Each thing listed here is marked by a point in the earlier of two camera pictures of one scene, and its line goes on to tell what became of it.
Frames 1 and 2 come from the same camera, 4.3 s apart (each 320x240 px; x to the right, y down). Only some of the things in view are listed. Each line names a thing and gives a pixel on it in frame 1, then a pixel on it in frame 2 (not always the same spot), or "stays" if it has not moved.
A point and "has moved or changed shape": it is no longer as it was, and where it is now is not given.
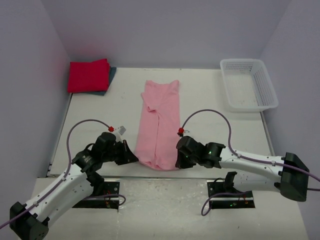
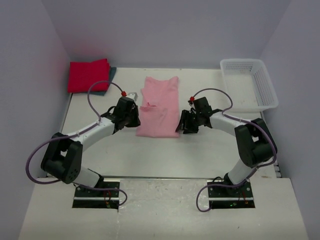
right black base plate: [228, 202] stays
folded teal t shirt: [112, 71] stays
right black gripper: [182, 153] → [188, 121]
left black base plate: [108, 187] stays
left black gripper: [122, 153] → [134, 116]
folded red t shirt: [88, 76] stays
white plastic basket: [248, 85] stays
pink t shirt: [158, 132] has moved or changed shape
